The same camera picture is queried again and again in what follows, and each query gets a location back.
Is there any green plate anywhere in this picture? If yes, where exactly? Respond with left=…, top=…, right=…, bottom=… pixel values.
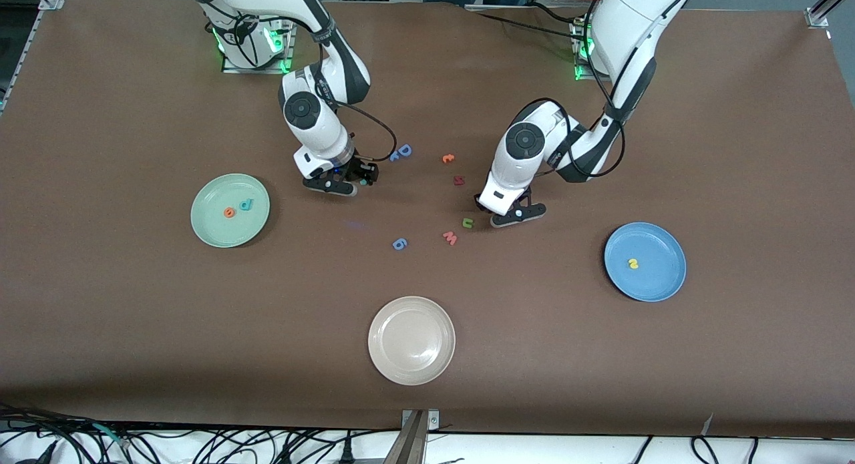
left=190, top=174, right=271, bottom=248

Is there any beige plate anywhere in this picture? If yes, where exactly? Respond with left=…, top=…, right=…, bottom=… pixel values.
left=367, top=296, right=456, bottom=386

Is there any blue plate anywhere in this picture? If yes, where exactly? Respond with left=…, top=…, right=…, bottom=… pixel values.
left=604, top=222, right=687, bottom=302

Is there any brown table cover mat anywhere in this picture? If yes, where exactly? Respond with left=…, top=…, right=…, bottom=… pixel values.
left=0, top=0, right=855, bottom=439

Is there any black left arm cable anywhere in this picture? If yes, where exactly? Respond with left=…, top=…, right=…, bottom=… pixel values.
left=511, top=10, right=627, bottom=179

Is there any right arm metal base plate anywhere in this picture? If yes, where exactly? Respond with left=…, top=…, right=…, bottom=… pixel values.
left=222, top=17, right=295, bottom=74

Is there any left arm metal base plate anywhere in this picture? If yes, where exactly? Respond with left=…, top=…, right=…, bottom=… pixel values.
left=573, top=17, right=605, bottom=83

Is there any black cable on table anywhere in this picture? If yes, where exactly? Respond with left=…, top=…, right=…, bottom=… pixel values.
left=464, top=9, right=592, bottom=44
left=531, top=2, right=578, bottom=25

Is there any aluminium frame post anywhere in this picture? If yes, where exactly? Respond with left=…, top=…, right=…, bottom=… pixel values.
left=384, top=409, right=442, bottom=464

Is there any aluminium frame profile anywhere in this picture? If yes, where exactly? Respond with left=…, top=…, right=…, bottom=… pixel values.
left=805, top=0, right=846, bottom=29
left=0, top=0, right=67, bottom=111

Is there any teal floor cable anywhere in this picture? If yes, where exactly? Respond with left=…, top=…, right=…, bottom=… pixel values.
left=90, top=421, right=131, bottom=449

